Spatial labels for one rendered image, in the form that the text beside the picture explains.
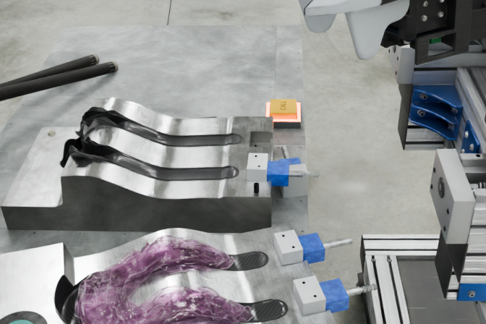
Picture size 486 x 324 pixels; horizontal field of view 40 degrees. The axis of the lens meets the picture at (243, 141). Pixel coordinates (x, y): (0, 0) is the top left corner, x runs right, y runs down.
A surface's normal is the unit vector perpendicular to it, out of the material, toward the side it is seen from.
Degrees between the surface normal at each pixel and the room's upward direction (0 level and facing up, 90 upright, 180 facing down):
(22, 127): 0
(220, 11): 0
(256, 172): 90
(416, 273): 0
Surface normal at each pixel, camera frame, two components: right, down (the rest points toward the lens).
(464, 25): 0.40, 0.40
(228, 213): -0.06, 0.58
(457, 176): -0.03, -0.82
